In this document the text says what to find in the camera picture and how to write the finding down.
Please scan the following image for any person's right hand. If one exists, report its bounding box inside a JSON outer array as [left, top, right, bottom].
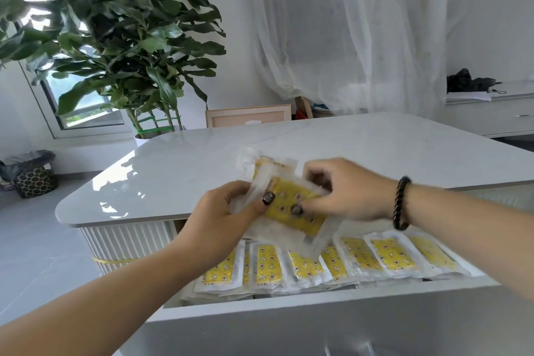
[[290, 157, 398, 223]]

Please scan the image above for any person's right forearm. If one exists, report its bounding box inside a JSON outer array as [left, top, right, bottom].
[[407, 182, 534, 303]]

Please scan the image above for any white drawer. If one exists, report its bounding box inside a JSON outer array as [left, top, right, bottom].
[[121, 217, 534, 356]]

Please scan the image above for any white plant pot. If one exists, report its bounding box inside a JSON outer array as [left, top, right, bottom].
[[134, 126, 187, 149]]

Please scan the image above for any yellow tape strip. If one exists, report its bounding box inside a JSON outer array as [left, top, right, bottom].
[[92, 256, 139, 265]]

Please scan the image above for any white sheer dust cover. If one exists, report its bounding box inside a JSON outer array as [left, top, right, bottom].
[[254, 0, 493, 118]]

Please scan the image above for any white side cabinet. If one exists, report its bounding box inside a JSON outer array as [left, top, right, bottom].
[[438, 80, 534, 139]]

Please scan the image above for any large green leafy plant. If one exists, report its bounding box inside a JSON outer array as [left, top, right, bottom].
[[0, 0, 228, 140]]

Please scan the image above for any person's left hand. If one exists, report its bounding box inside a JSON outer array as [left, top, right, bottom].
[[175, 180, 276, 271]]

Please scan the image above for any dark patterned basket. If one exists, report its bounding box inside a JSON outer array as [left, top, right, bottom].
[[12, 166, 58, 199]]

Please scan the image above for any dark bead bracelet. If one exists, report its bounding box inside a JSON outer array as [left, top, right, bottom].
[[392, 176, 413, 231]]

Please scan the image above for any row of yellow packets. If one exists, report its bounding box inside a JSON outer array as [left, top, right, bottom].
[[181, 229, 484, 306]]

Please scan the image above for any wooden picture frame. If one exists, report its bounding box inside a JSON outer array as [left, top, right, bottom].
[[205, 104, 292, 128]]

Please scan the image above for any person's left forearm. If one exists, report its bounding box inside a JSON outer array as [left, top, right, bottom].
[[0, 239, 197, 356]]

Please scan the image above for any brown cardboard box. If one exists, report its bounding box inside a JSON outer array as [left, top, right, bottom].
[[295, 96, 314, 120]]

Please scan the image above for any black plastic bag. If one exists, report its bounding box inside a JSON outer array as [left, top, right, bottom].
[[446, 67, 497, 93]]

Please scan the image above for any small white framed window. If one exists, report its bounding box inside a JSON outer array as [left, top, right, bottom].
[[18, 22, 135, 140]]

